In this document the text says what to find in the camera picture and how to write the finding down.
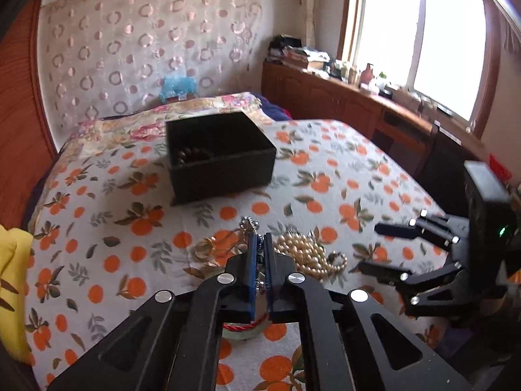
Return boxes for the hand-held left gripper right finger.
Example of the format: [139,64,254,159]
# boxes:
[263,232,473,391]

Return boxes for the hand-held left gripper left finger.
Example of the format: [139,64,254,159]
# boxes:
[47,232,263,391]

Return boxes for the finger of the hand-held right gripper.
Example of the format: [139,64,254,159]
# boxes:
[358,261,470,319]
[374,209,471,253]

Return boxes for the silver pendant necklace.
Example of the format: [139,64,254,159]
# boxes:
[239,216,261,235]

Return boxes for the pearl necklace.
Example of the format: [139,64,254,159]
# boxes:
[273,231,349,282]

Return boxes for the black storage box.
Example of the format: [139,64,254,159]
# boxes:
[165,111,278,207]

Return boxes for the red box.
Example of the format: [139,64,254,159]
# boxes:
[487,154,513,181]

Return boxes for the dark chair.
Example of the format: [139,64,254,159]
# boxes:
[414,124,491,216]

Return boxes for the orange print bed sheet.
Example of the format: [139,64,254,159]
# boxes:
[23,118,453,391]

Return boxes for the dark blue blanket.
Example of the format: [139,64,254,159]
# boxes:
[260,95,292,122]

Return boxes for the wooden cabinet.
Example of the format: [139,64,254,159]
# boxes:
[260,61,442,177]

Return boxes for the brown bottle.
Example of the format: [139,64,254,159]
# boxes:
[360,63,376,89]

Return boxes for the floral quilt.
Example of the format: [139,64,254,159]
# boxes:
[68,92,294,160]

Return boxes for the blue plastic bag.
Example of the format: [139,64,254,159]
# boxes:
[160,75,199,102]

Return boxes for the pile of books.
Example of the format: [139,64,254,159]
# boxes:
[266,35,331,79]

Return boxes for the lace circle-pattern curtain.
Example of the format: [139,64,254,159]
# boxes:
[38,0,264,141]

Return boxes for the yellow cloth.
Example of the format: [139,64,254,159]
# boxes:
[0,225,34,367]

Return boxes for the wooden wardrobe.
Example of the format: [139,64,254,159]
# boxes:
[0,0,58,231]

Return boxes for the gold bracelet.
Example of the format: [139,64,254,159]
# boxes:
[193,235,229,268]

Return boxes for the jade bangle with red cord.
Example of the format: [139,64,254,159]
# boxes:
[221,318,270,341]

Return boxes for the brown bead bracelet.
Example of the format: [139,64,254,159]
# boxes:
[175,148,215,166]

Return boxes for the wooden frame window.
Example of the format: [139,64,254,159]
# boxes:
[337,0,502,141]

